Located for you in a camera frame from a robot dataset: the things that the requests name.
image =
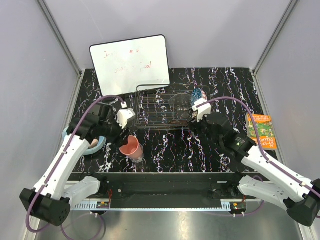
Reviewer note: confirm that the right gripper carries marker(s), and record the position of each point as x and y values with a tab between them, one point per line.
193	123

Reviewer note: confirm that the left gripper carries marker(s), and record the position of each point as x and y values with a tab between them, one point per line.
118	140

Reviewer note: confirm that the pink tumbler cup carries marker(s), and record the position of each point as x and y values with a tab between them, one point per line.
133	149

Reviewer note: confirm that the red floral plate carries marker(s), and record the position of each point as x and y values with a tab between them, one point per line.
181	122

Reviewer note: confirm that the blue patterned bowl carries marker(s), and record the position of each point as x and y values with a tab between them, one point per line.
197	94

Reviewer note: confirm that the clear glass plate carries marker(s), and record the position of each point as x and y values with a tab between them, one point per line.
181	101

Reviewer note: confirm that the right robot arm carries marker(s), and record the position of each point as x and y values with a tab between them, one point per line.
299	196

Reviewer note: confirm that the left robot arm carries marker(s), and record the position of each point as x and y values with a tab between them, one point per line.
49	200

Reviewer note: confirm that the light blue headphones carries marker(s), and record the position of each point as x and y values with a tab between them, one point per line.
93	148

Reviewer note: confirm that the pink dice cube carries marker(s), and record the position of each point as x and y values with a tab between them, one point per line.
94	143

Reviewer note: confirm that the orange green book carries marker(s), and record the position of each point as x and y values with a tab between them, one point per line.
265	131

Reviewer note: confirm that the whiteboard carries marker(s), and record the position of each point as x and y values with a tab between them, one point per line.
122	66

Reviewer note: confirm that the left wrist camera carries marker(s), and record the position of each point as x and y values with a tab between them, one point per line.
124	116

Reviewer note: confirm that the wire dish rack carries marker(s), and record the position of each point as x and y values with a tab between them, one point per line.
151	105

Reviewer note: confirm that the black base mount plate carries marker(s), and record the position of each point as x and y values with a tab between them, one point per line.
168	191

